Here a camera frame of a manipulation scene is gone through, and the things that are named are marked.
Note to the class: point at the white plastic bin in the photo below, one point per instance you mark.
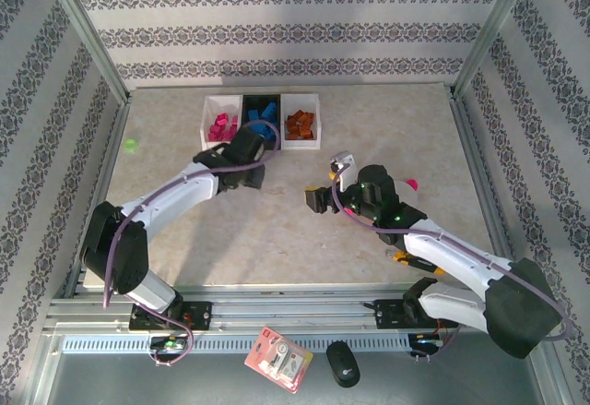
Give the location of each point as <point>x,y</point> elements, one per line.
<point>299,103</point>
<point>216,103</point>

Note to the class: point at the black plastic bin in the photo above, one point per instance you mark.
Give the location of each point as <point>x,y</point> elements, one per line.
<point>258,100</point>

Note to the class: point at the pink blister package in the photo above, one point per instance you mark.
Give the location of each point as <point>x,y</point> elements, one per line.
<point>279,360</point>

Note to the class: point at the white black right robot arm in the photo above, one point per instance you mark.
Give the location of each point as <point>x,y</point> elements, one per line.
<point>461,257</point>

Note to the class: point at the aluminium frame post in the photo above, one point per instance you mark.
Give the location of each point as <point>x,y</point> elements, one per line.
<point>87,31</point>
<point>491,31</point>

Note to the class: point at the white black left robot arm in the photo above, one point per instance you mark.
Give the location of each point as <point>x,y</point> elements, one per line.
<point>175,193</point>

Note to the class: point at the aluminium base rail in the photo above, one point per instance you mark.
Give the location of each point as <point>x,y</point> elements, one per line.
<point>299,313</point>

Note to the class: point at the aluminium side frame bar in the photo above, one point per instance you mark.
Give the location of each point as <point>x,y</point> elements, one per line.
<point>113,146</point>
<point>475,156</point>

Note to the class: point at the black computer mouse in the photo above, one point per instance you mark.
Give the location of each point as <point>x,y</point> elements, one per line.
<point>343,363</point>

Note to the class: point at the yellow black hand tool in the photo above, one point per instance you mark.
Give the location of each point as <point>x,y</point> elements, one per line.
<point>415,261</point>

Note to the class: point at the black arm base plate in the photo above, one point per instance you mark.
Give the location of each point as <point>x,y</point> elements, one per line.
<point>203,315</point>
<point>387,315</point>

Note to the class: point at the small circuit board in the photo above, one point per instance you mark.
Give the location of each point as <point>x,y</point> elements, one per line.
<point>168,343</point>
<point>426,341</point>

